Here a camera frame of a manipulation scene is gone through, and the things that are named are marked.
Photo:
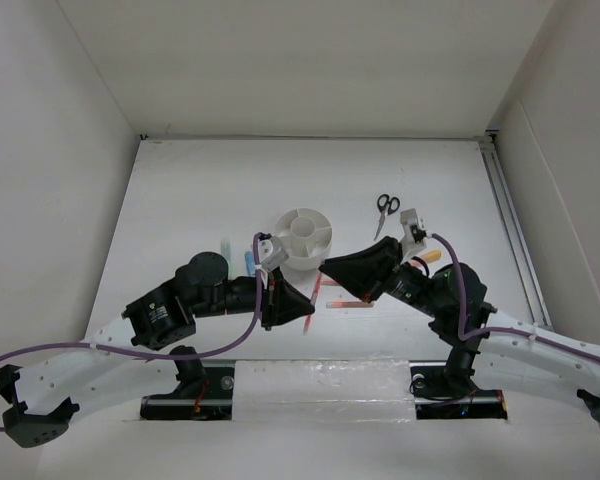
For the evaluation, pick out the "black handled scissors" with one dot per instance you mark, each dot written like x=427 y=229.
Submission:
x=386 y=205

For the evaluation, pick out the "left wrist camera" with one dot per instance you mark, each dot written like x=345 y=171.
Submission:
x=269 y=252

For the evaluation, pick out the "aluminium rail at right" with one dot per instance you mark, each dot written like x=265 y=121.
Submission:
x=513 y=231

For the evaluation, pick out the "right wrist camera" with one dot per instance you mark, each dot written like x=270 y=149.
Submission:
x=412 y=232

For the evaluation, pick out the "orange highlighter marker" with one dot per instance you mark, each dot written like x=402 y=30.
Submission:
x=428 y=257

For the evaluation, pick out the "front mounting rail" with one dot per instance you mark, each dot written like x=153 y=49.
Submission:
x=376 y=390

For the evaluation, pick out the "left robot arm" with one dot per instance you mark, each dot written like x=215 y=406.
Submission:
x=140 y=354

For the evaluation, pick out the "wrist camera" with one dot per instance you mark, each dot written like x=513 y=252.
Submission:
x=412 y=232
x=269 y=252

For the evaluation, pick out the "pink highlighter pen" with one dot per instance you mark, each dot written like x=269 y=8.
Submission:
x=313 y=300

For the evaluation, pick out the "brown capped pen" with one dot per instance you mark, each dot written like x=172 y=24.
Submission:
x=349 y=305

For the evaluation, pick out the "white round divided organizer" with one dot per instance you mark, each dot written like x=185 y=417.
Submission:
x=307 y=236

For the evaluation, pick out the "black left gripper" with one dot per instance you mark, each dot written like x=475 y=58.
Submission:
x=281 y=302

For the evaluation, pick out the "blue correction tape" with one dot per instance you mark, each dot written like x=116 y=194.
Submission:
x=250 y=263

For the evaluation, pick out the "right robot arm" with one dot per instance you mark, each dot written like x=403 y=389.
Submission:
x=490 y=349

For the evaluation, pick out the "green highlighter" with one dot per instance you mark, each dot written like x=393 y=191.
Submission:
x=225 y=246

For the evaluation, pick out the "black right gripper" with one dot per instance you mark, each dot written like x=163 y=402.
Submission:
x=359 y=273

